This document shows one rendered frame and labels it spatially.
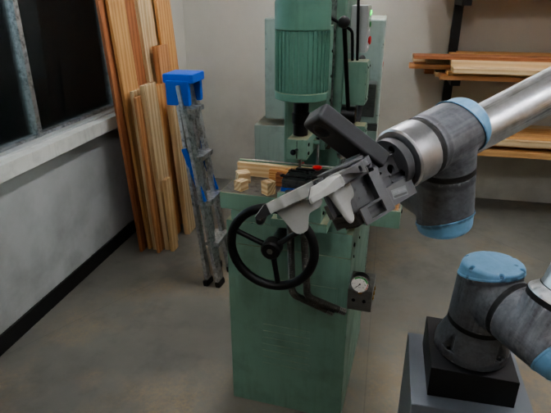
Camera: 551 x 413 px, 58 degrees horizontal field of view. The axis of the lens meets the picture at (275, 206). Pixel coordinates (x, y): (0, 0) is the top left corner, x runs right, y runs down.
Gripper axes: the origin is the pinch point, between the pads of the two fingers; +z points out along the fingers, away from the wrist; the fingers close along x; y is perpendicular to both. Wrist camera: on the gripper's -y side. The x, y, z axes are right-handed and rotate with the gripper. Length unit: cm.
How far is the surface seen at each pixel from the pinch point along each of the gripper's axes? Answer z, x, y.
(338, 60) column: -89, 84, -30
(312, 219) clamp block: -48, 76, 14
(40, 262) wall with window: 21, 222, -15
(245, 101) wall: -173, 309, -69
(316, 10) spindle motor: -72, 62, -42
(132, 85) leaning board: -65, 229, -87
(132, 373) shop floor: 10, 175, 47
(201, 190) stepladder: -61, 191, -13
